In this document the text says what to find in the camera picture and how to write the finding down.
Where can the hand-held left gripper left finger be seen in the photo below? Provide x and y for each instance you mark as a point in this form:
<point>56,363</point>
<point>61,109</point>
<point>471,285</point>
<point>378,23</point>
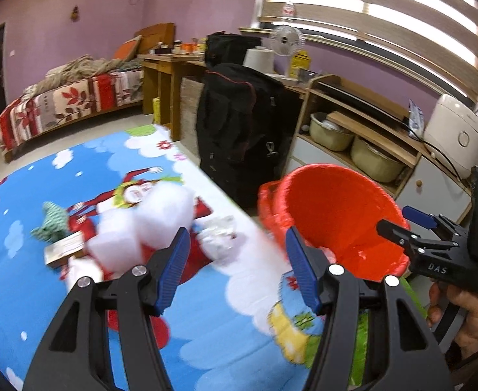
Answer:
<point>174,269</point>

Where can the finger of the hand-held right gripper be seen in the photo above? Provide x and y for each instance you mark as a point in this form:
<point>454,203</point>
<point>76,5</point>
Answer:
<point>420,216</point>
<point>397,233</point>

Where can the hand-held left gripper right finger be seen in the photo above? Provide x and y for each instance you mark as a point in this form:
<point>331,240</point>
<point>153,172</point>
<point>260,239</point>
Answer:
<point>300,269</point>

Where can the clear plastic wrap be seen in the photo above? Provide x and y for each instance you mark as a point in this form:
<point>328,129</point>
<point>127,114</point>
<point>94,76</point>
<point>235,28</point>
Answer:
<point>218,236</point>

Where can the large white foam block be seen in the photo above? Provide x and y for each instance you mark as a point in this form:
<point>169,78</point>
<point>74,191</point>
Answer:
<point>163,211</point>

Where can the red lined waste bin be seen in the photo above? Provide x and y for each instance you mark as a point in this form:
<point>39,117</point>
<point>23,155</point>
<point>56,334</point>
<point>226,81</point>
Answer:
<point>336,211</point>

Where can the small white carton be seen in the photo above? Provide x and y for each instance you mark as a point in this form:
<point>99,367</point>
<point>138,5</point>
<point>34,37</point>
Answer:
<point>66,248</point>

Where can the green foam net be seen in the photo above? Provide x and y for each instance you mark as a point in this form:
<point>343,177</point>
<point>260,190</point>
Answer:
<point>54,222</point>

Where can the wooden cabinet with white drawers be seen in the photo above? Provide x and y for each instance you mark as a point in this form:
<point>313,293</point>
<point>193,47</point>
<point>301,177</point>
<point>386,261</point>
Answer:
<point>430,187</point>

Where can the large beige basin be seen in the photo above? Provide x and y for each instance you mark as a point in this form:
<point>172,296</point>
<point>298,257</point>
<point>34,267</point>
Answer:
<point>375,161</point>

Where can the blue cartoon printed cloth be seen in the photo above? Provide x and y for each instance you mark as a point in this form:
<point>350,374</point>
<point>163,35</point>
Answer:
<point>231,313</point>

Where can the white rice cooker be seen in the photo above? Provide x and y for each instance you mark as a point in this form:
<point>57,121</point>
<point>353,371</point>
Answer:
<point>456,134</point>

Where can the blue and white packet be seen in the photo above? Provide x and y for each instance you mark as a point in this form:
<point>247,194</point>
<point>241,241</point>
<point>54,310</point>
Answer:
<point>416,116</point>

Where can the wooden board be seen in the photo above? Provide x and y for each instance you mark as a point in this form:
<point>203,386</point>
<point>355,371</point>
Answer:
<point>369,128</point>

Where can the small beige basin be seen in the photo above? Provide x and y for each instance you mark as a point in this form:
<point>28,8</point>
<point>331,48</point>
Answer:
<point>330,132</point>

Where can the black luggage bag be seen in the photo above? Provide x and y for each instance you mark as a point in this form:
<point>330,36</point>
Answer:
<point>243,130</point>

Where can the yellow flat packet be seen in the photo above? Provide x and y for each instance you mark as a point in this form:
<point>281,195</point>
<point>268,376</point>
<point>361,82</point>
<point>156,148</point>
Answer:
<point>156,110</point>

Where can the brown woven panel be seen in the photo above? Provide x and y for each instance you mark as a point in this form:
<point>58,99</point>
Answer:
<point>190,102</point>

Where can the bed with floral sheet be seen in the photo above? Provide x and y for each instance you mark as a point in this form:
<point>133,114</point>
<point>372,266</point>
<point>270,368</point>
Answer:
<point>68,106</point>

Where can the yellow box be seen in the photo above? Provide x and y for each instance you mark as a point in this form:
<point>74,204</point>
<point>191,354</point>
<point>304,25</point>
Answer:
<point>302,61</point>

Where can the wooden desk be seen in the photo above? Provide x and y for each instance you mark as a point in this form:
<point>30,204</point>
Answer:
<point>170,63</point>

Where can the striped window blind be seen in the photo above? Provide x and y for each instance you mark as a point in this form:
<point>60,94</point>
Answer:
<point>385,12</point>

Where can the white cylinder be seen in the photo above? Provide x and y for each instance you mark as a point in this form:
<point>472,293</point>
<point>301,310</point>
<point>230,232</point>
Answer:
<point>259,59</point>

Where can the beige blanket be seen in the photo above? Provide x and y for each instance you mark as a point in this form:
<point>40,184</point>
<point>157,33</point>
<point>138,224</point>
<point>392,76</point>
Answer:
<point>80,69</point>

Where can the white desk fan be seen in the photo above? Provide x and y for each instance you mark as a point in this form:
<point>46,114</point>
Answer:
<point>286,40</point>

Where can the row of small bottles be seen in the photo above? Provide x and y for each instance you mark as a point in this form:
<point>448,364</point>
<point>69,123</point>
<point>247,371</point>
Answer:
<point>178,47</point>

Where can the orange pillow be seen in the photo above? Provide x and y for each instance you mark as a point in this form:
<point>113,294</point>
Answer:
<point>127,49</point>

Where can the black backpack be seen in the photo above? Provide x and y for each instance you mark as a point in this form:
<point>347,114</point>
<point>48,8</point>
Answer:
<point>231,49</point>

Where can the wooden headboard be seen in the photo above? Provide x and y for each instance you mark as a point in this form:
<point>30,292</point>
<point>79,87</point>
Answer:
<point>157,38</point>

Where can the small bottle with pink label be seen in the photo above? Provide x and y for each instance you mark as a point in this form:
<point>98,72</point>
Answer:
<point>290,8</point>

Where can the gourd wall ornament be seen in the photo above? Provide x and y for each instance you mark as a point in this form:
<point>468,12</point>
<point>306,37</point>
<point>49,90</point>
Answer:
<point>75,13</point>

